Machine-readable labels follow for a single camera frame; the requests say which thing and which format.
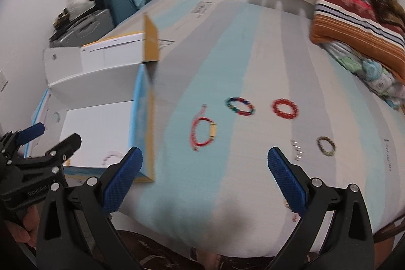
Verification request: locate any red cord gold charm bracelet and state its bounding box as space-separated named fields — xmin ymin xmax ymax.
xmin=283 ymin=198 xmax=300 ymax=223

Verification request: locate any pearl earrings cluster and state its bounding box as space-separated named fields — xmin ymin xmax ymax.
xmin=291 ymin=140 xmax=304 ymax=161

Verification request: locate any brown wooden bead bracelet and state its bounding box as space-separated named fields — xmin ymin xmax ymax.
xmin=317 ymin=136 xmax=337 ymax=157

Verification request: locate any red cord bracelet small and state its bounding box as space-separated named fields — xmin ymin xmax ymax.
xmin=189 ymin=104 xmax=217 ymax=151

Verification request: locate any person's left hand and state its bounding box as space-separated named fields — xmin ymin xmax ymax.
xmin=5 ymin=205 xmax=40 ymax=249

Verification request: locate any open cardboard box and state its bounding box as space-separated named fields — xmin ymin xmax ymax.
xmin=24 ymin=15 xmax=159 ymax=182

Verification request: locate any grey suitcase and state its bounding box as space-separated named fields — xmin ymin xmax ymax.
xmin=49 ymin=9 xmax=115 ymax=47

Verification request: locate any striped bed sheet mattress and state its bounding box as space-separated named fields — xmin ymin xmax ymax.
xmin=120 ymin=0 xmax=404 ymax=257

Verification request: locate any white plastic bag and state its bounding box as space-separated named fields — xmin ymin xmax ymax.
xmin=67 ymin=0 xmax=95 ymax=17

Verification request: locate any floral quilt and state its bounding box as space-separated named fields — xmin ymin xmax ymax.
xmin=321 ymin=41 xmax=404 ymax=109

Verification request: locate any teal suitcase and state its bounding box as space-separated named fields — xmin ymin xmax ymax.
xmin=102 ymin=0 xmax=146 ymax=26

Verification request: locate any striped orange pillow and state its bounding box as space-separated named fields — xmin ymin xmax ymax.
xmin=310 ymin=0 xmax=404 ymax=82

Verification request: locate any white wall socket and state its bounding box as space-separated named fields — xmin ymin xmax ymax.
xmin=0 ymin=70 xmax=8 ymax=92

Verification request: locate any red bead bracelet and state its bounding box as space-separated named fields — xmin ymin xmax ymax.
xmin=272 ymin=98 xmax=299 ymax=119

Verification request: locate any multicolour bead bracelet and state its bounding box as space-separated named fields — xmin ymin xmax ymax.
xmin=224 ymin=96 xmax=256 ymax=117

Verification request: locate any wooden bed frame side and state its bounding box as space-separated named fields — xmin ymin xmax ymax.
xmin=374 ymin=215 xmax=404 ymax=269

